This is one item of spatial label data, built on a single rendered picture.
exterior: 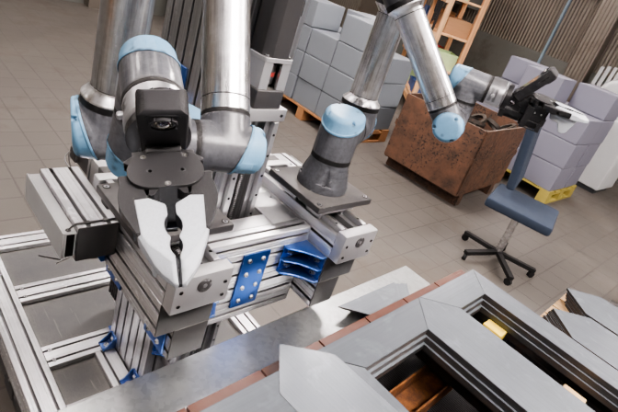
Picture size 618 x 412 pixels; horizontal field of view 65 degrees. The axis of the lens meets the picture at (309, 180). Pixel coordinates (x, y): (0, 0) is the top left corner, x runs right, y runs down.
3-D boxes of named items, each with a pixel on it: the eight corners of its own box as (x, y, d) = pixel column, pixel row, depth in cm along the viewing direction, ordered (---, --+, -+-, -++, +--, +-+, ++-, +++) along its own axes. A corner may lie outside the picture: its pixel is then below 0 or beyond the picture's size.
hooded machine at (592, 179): (542, 168, 654) (597, 71, 597) (557, 165, 699) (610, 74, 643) (599, 198, 610) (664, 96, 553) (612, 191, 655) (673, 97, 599)
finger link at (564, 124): (578, 137, 126) (543, 123, 128) (590, 117, 123) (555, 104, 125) (578, 142, 123) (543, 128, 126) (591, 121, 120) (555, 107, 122)
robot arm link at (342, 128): (305, 150, 134) (320, 105, 128) (322, 140, 146) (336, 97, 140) (344, 167, 131) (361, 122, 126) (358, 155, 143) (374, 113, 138)
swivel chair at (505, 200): (543, 279, 365) (622, 154, 322) (504, 293, 328) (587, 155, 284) (478, 232, 405) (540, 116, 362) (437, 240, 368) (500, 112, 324)
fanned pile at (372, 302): (432, 304, 168) (437, 296, 167) (363, 344, 140) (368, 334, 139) (405, 282, 175) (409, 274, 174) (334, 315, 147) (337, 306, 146)
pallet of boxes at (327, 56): (266, 97, 565) (295, -9, 516) (316, 99, 622) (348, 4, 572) (333, 143, 491) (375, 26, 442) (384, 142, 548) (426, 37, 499)
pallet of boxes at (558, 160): (570, 196, 577) (629, 98, 526) (543, 204, 519) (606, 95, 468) (480, 147, 654) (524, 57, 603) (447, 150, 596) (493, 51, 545)
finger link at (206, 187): (223, 235, 45) (209, 169, 51) (225, 225, 44) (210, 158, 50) (171, 241, 44) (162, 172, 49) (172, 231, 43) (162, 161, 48)
